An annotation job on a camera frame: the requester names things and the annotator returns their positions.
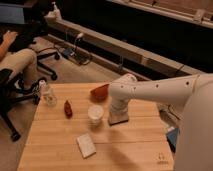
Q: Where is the small red-brown bottle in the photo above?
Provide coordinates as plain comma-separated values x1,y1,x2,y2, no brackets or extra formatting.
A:
64,100,73,118

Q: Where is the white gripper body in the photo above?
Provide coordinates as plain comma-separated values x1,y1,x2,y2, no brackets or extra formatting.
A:
108,99,129,125

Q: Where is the seated person's hand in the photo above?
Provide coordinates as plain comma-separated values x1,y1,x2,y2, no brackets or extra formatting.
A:
3,31,18,45

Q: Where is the clear plastic water bottle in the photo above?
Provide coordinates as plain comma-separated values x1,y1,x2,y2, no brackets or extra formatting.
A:
39,80,57,106

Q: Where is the black office chair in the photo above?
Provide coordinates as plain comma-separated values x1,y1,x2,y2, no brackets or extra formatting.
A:
0,69,40,142

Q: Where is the white sponge block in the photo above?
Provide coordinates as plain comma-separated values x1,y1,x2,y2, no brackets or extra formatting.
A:
76,133,96,158

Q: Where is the seated person's beige leg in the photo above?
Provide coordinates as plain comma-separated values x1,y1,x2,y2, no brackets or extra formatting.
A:
0,49,37,88

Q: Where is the white paper cup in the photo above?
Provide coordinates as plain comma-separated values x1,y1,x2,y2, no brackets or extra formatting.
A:
88,105,104,125

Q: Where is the red bowl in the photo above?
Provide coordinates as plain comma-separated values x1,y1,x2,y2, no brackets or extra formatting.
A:
90,84,109,101

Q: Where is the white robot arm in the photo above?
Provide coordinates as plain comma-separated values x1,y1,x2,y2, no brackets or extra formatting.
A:
108,74,213,171

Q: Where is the white spray bottle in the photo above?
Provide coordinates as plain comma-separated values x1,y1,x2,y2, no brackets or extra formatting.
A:
52,1,62,20

